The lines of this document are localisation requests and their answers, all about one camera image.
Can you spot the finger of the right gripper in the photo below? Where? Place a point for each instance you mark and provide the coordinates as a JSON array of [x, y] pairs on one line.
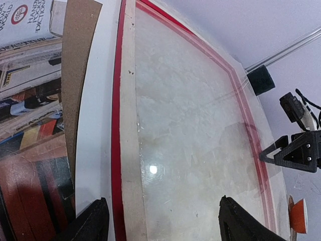
[[303, 153], [280, 143]]

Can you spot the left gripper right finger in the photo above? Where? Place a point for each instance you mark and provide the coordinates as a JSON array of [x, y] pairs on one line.
[[237, 224]]

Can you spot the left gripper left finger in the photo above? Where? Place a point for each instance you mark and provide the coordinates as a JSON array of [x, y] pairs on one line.
[[91, 224]]

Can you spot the cat and books photo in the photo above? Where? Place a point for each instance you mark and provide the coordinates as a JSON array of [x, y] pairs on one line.
[[37, 191]]

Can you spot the clear acrylic sheet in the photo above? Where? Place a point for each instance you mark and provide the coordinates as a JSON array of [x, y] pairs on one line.
[[199, 125]]

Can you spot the red wooden picture frame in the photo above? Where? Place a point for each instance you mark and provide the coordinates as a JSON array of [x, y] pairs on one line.
[[127, 189]]

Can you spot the white photo mat board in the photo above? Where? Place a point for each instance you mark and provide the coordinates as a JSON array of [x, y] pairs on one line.
[[93, 165]]

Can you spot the white orange bowl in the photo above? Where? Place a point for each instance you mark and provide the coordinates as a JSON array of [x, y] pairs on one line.
[[298, 216]]

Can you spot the dark green mug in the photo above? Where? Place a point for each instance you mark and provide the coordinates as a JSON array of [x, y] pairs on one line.
[[261, 80]]

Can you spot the brown backing board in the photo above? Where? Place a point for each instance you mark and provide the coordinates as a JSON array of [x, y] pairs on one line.
[[79, 25]]

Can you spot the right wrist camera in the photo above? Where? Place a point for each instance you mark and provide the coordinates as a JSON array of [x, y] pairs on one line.
[[292, 107]]

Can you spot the right aluminium post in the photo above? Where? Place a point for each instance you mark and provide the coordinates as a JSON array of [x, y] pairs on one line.
[[287, 50]]

